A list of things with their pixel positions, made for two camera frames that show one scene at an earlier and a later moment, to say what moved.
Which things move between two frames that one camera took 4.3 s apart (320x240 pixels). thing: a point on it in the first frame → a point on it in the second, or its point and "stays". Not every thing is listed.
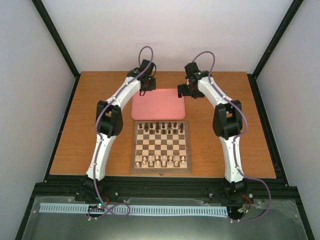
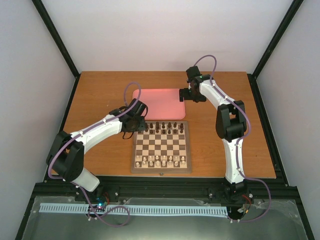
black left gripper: (152, 86) → (141, 129)
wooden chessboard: (161, 147) stays
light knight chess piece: (176, 163) stays
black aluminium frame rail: (270, 190) stays
